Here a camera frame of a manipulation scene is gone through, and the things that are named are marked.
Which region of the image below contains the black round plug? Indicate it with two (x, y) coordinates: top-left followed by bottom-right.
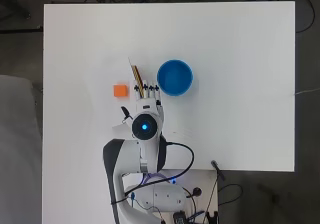
(190, 186), (203, 199)

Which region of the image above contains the white thin cable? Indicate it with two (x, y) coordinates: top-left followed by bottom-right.
(294, 87), (320, 96)

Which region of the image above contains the blue round tub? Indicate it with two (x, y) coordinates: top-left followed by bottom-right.
(156, 59), (195, 98)

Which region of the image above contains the black tripod stand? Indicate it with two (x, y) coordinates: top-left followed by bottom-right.
(0, 0), (45, 36)

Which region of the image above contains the blue thin cable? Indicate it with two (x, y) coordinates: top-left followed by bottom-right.
(130, 191), (164, 219)

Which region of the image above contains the black floor cable loop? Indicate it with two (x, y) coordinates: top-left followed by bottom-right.
(217, 183), (245, 208)

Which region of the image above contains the orange cube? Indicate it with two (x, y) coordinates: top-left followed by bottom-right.
(113, 84), (130, 99)

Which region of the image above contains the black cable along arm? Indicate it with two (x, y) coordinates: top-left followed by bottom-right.
(112, 140), (196, 206)

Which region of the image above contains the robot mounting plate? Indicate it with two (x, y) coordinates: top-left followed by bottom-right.
(119, 169), (220, 224)

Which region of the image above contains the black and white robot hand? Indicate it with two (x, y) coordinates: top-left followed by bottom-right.
(120, 79), (165, 123)

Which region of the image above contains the black rod with thin pole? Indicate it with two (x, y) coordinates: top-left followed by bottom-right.
(202, 159), (227, 224)

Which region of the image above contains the purple clamp ring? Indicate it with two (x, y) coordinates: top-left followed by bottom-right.
(141, 171), (168, 186)

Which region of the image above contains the black long floor cable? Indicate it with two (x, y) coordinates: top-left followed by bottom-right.
(294, 0), (317, 34)

